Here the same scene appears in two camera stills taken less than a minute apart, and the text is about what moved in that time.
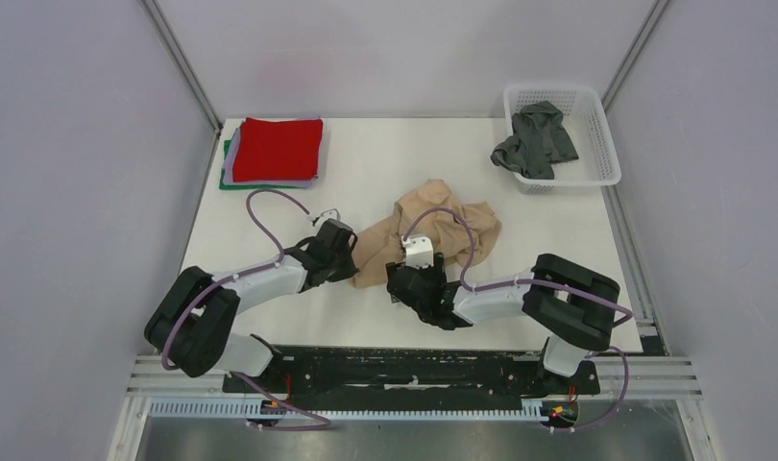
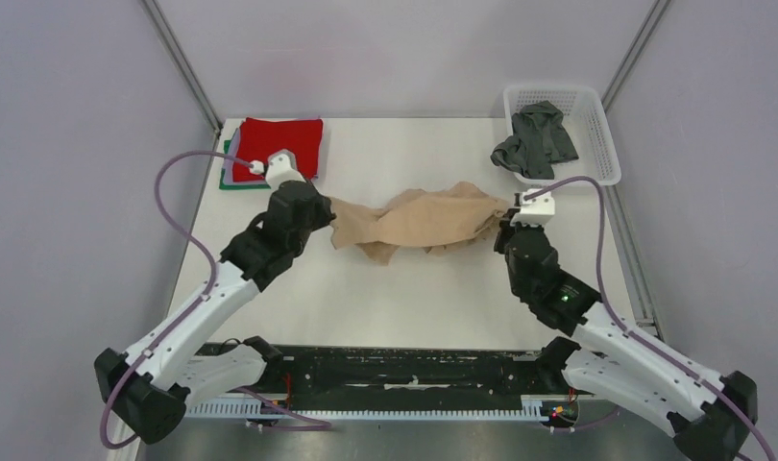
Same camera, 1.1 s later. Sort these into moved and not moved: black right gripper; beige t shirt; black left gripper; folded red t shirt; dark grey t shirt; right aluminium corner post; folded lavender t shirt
Moved: black right gripper; black left gripper; beige t shirt
Not moved: right aluminium corner post; folded red t shirt; dark grey t shirt; folded lavender t shirt
